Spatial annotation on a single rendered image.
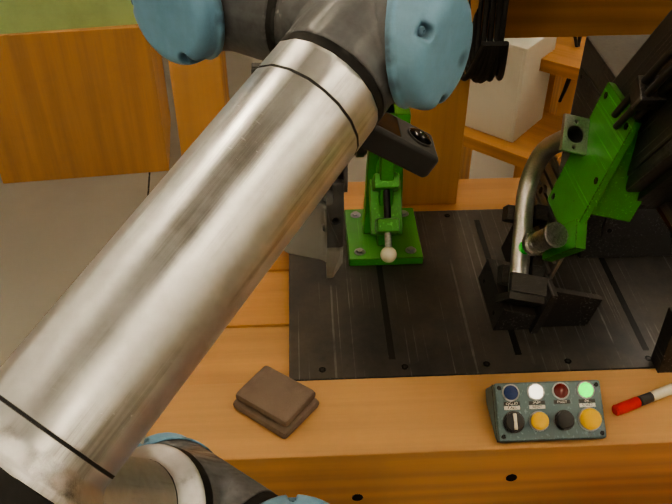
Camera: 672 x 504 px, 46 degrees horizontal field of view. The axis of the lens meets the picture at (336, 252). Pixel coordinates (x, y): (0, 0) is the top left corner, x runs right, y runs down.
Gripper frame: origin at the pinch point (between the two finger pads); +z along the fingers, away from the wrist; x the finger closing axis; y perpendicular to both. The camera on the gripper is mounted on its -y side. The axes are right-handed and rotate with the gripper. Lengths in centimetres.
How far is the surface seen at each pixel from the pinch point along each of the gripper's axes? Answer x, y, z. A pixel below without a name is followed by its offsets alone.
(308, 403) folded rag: -12.5, 3.3, 37.1
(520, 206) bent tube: -40, -31, 24
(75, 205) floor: -195, 92, 129
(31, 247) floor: -170, 103, 129
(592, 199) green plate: -28.0, -37.3, 14.3
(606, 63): -52, -45, 5
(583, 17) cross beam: -74, -48, 7
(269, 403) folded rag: -12.0, 8.8, 36.3
